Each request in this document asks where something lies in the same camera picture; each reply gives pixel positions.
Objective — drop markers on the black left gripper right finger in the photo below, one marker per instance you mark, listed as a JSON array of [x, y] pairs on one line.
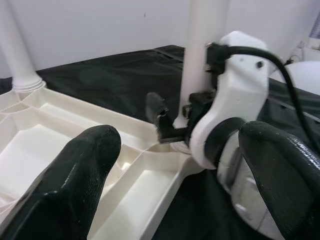
[[287, 180]]

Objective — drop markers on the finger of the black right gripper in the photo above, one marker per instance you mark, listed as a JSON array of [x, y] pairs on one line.
[[162, 125]]

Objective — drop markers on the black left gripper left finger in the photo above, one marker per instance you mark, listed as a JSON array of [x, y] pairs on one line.
[[67, 190]]

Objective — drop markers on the white plastic table top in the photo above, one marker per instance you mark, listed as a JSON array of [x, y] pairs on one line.
[[50, 120]]

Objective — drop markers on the white plastic table leg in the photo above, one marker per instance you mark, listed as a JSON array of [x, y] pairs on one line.
[[200, 37], [20, 50]]

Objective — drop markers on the black table cloth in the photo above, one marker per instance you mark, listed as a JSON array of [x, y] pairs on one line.
[[112, 75]]

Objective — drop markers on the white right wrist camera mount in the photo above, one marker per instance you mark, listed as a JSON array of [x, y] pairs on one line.
[[240, 95]]

